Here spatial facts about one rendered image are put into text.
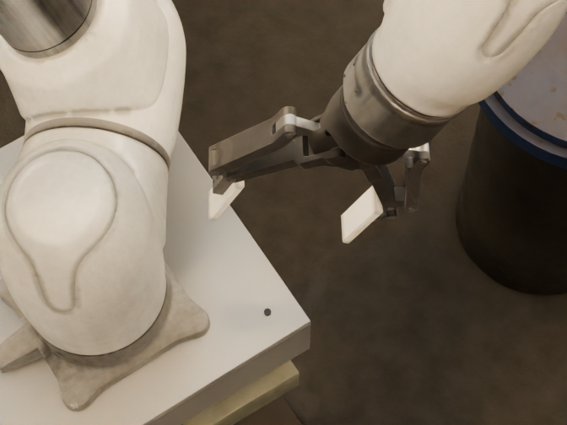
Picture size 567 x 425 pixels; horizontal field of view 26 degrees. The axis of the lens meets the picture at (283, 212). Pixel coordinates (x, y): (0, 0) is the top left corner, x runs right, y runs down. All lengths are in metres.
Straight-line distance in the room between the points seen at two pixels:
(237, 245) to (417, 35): 0.60
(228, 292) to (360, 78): 0.51
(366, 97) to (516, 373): 0.96
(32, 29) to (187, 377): 0.42
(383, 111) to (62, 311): 0.42
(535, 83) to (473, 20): 0.73
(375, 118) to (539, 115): 0.62
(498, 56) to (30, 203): 0.49
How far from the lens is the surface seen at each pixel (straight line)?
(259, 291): 1.38
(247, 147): 1.02
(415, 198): 1.11
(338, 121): 0.98
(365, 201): 1.14
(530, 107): 1.54
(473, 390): 1.82
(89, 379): 1.35
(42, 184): 1.16
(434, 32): 0.85
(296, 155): 1.03
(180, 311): 1.36
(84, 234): 1.14
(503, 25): 0.84
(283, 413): 1.76
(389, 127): 0.94
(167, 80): 1.29
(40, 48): 1.21
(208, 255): 1.41
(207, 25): 2.15
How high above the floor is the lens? 1.66
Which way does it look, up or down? 59 degrees down
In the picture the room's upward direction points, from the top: straight up
